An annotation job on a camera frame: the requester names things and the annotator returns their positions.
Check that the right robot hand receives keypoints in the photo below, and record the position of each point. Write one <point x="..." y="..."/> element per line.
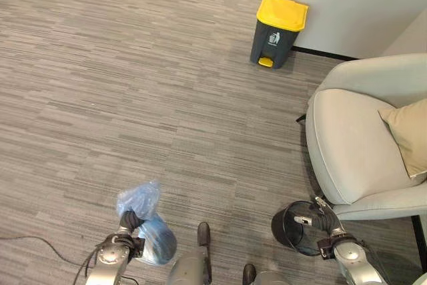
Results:
<point x="317" y="215"/>

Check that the grey trash can yellow lid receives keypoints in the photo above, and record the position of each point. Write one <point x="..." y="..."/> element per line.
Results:
<point x="277" y="33"/>

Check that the light grey armchair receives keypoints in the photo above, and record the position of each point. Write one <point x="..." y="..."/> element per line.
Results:
<point x="363" y="138"/>

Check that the small black mesh bin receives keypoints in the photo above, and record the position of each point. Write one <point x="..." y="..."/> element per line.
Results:
<point x="290" y="228"/>

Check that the beige cushion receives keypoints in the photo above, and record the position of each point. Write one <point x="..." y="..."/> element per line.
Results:
<point x="408" y="131"/>

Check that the blue plastic garbage bag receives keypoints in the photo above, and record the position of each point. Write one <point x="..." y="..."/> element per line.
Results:
<point x="150" y="228"/>

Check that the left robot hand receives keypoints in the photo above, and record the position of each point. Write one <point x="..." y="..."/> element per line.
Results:
<point x="129" y="221"/>

